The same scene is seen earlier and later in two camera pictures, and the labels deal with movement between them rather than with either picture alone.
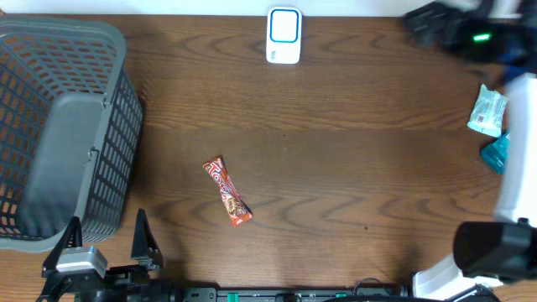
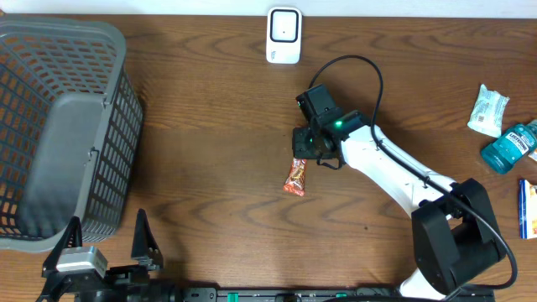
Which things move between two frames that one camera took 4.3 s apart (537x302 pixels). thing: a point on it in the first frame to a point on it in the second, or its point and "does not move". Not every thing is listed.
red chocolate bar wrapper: x=238 y=209 to x=295 y=179
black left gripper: x=146 y=246 does not move
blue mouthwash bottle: x=496 y=154 does not move
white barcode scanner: x=284 y=35 does not move
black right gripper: x=451 y=17 to x=299 y=148
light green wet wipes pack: x=488 y=111 does not move
